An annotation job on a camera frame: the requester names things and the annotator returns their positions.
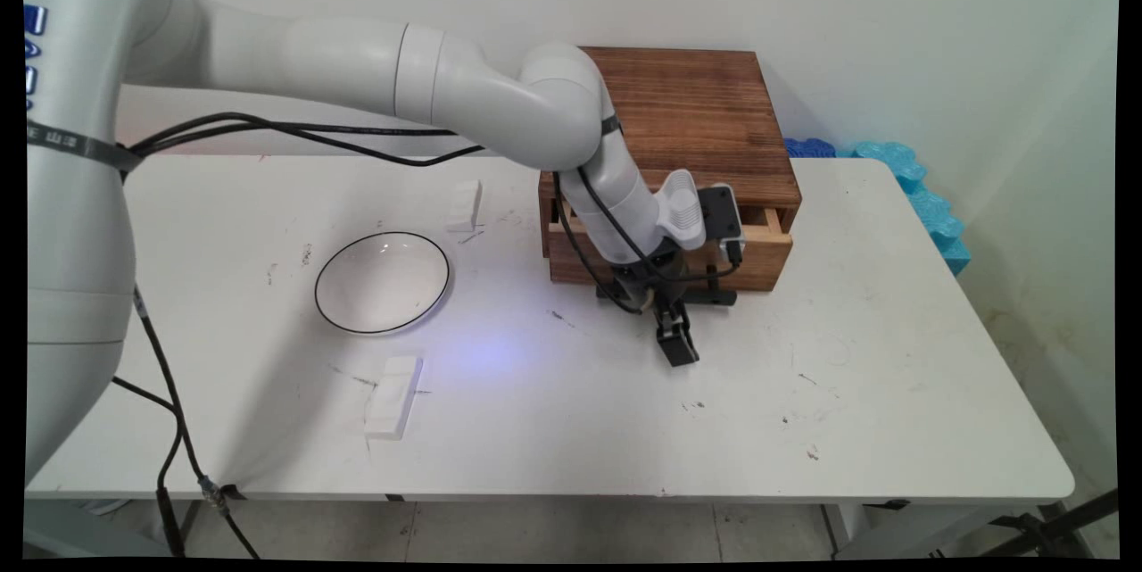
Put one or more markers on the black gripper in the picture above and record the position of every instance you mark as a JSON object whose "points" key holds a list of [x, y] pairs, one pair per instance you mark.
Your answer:
{"points": [[644, 282]]}

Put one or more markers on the wooden drawer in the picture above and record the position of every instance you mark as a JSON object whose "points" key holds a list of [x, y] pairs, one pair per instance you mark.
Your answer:
{"points": [[758, 260]]}

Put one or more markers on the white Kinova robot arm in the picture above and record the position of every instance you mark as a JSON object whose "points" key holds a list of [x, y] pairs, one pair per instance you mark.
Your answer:
{"points": [[357, 72]]}

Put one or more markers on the dark blue foam piece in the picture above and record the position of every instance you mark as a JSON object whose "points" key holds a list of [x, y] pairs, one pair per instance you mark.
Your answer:
{"points": [[807, 148]]}

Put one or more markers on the brown wooden drawer cabinet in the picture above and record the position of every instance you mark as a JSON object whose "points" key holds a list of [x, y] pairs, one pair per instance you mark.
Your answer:
{"points": [[705, 108]]}

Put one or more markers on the small white foam block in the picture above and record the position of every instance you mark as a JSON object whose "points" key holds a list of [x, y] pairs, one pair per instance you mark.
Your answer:
{"points": [[465, 204]]}

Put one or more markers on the cyan foam piece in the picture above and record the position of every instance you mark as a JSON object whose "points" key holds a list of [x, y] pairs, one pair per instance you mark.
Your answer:
{"points": [[928, 202]]}

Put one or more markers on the large white foam block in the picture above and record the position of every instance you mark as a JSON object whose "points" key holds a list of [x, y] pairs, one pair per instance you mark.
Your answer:
{"points": [[393, 396]]}

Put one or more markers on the white plate with black rim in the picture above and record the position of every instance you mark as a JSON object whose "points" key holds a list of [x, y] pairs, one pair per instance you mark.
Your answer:
{"points": [[384, 285]]}

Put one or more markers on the black metal stand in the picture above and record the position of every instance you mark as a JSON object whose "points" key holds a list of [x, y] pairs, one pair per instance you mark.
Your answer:
{"points": [[1053, 523]]}

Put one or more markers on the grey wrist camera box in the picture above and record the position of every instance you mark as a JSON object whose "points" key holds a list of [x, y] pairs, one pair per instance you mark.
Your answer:
{"points": [[718, 215]]}

